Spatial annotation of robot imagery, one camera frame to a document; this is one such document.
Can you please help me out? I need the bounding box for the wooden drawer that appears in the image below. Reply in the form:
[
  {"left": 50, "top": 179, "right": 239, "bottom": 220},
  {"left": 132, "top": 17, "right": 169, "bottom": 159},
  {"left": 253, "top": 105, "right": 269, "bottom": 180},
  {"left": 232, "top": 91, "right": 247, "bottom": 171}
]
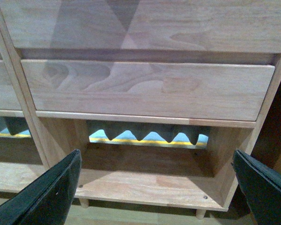
[
  {"left": 0, "top": 0, "right": 281, "bottom": 53},
  {"left": 21, "top": 60, "right": 275, "bottom": 121}
]

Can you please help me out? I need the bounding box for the upper wooden drawer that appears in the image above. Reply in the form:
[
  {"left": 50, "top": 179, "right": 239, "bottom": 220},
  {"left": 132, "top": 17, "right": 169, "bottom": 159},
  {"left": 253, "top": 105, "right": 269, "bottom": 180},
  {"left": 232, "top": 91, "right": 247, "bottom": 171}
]
[{"left": 0, "top": 0, "right": 281, "bottom": 53}]

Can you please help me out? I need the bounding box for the neighbouring wooden shelf cabinet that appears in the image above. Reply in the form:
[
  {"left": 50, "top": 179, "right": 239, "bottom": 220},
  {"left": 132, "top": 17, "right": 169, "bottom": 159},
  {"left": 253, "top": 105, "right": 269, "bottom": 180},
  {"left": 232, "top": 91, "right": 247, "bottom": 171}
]
[{"left": 0, "top": 9, "right": 50, "bottom": 193}]

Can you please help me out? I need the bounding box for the grey acoustic foam panel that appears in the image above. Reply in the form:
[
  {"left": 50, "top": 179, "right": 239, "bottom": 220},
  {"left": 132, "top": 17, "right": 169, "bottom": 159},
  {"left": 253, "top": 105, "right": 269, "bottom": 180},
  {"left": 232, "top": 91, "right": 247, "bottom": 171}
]
[{"left": 87, "top": 120, "right": 211, "bottom": 145}]

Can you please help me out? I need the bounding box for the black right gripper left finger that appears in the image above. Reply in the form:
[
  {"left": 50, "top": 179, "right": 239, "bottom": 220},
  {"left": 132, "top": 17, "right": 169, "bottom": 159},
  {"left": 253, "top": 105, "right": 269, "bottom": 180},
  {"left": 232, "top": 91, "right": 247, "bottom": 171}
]
[{"left": 0, "top": 150, "right": 81, "bottom": 225}]

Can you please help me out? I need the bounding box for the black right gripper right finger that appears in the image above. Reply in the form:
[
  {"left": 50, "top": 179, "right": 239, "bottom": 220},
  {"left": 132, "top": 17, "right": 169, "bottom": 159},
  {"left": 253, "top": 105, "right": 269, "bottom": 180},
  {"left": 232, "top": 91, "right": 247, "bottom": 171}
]
[{"left": 232, "top": 150, "right": 281, "bottom": 225}]

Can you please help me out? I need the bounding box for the light wooden shelf cabinet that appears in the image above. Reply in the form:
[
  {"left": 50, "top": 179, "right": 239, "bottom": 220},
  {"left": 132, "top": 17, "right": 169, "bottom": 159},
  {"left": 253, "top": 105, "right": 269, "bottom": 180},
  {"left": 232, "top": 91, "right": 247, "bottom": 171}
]
[{"left": 0, "top": 0, "right": 281, "bottom": 220}]

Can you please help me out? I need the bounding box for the lower wooden drawer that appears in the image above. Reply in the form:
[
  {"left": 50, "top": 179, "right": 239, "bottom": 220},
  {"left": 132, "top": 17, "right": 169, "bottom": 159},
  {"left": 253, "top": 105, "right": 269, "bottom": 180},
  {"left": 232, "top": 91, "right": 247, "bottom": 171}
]
[{"left": 21, "top": 60, "right": 275, "bottom": 121}]

